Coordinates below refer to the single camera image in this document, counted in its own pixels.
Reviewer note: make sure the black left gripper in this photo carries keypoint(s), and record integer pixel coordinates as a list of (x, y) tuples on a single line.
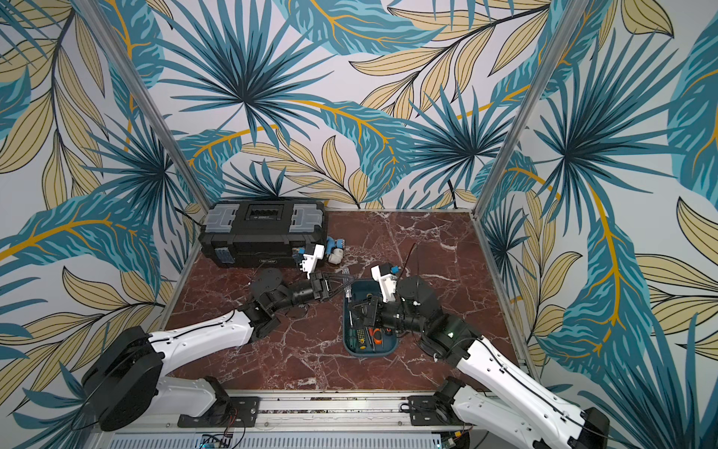
[(322, 282)]

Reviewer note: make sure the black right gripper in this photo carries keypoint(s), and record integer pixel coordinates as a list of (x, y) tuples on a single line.
[(372, 315)]

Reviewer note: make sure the orange black small screwdriver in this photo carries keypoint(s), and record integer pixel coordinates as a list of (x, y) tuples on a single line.
[(377, 336)]

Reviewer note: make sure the grey clear screwdriver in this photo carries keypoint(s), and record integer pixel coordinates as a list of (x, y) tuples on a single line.
[(346, 281)]

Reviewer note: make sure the green black screwdriver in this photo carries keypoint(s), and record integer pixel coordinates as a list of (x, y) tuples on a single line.
[(350, 333)]

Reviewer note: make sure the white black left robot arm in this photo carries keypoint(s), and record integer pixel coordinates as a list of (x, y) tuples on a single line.
[(132, 377)]

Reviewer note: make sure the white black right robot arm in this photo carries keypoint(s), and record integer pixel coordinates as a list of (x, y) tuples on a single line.
[(523, 412)]

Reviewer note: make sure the teal plastic storage tray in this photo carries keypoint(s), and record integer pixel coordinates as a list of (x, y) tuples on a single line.
[(361, 290)]

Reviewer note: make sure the small blue white toy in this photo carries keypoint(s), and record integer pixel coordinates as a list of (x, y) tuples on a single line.
[(334, 251)]

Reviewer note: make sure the black plastic toolbox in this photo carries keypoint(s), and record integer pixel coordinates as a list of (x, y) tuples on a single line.
[(263, 233)]

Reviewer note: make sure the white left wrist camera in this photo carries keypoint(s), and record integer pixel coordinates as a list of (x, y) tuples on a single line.
[(310, 258)]

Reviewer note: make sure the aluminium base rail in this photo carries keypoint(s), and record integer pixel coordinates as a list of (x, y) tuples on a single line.
[(354, 419)]

